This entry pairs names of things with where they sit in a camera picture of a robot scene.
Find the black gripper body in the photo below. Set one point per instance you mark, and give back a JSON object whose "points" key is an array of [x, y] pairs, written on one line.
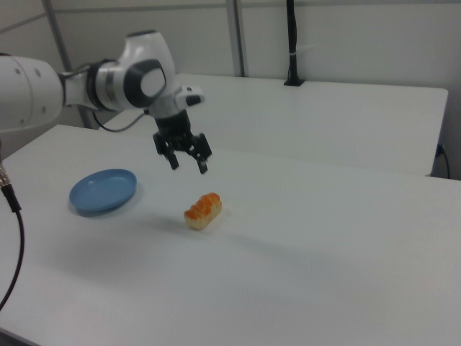
{"points": [[174, 128]]}

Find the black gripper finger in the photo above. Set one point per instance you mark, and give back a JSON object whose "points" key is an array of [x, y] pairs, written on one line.
{"points": [[202, 155], [173, 162]]}

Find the orange glazed bread roll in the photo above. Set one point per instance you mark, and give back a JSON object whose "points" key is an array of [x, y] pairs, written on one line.
{"points": [[203, 212]]}

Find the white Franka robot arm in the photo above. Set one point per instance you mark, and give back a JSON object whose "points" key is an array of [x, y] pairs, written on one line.
{"points": [[108, 83]]}

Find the blue round plate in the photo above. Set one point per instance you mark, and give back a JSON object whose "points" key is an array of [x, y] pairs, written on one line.
{"points": [[102, 191]]}

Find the white side table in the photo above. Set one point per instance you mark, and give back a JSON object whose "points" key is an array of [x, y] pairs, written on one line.
{"points": [[324, 119]]}

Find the black pole with base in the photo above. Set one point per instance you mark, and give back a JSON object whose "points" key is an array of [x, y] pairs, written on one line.
{"points": [[292, 39]]}

